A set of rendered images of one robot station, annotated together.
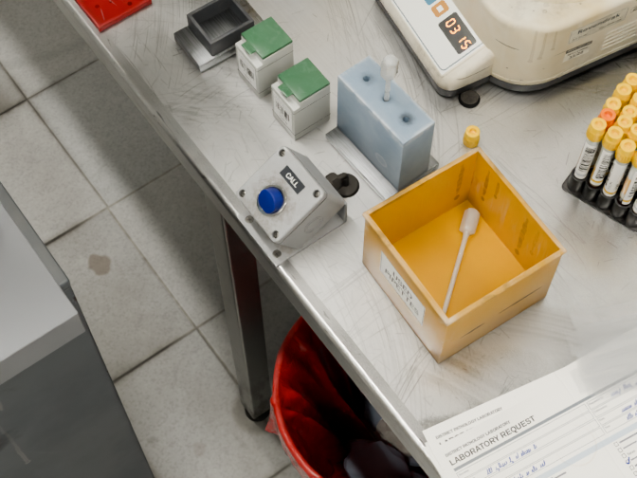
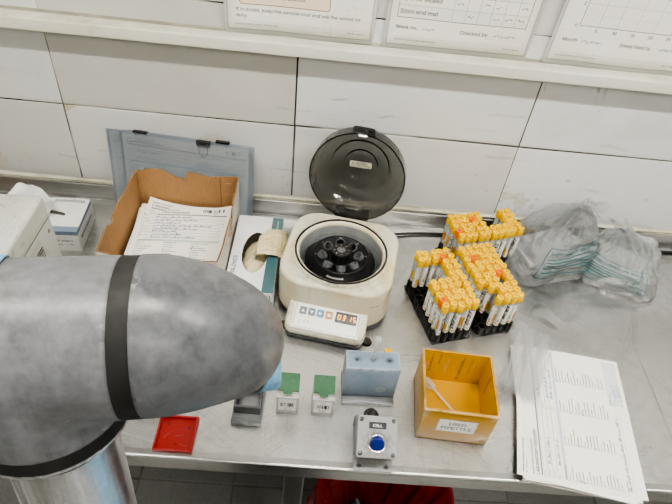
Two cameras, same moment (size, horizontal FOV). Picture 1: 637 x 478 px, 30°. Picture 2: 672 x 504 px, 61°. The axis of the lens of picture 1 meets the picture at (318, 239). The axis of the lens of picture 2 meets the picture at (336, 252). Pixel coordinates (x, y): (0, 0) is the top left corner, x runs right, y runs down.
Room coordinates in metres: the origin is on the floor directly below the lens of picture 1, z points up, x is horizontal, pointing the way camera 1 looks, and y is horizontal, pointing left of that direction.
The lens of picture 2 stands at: (0.40, 0.52, 1.83)
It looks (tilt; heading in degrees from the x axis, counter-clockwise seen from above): 44 degrees down; 302
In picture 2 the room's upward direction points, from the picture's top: 7 degrees clockwise
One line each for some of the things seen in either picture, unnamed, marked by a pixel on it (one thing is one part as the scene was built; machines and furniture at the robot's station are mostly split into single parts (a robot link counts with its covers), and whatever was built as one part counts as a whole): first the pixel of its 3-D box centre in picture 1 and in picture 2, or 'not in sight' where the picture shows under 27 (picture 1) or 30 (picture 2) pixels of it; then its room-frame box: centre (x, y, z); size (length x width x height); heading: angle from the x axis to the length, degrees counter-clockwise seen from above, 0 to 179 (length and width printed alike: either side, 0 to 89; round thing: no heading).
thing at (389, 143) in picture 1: (383, 127); (369, 375); (0.65, -0.07, 0.92); 0.10 x 0.07 x 0.10; 38
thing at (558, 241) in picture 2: not in sight; (557, 232); (0.53, -0.67, 0.97); 0.26 x 0.17 x 0.19; 57
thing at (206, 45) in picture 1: (221, 27); (249, 399); (0.80, 0.10, 0.89); 0.09 x 0.05 x 0.04; 125
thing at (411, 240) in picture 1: (458, 256); (453, 396); (0.51, -0.13, 0.93); 0.13 x 0.13 x 0.10; 33
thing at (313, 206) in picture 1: (306, 189); (374, 427); (0.59, 0.01, 0.92); 0.13 x 0.07 x 0.08; 126
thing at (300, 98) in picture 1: (300, 99); (323, 395); (0.70, 0.02, 0.91); 0.05 x 0.04 x 0.07; 126
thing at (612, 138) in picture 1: (602, 162); (448, 320); (0.60, -0.28, 0.94); 0.02 x 0.02 x 0.11
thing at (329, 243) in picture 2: not in sight; (340, 260); (0.86, -0.24, 0.97); 0.15 x 0.15 x 0.07
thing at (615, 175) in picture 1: (615, 174); (455, 320); (0.59, -0.29, 0.93); 0.02 x 0.02 x 0.11
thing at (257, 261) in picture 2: not in sight; (259, 258); (1.02, -0.16, 0.92); 0.24 x 0.12 x 0.10; 126
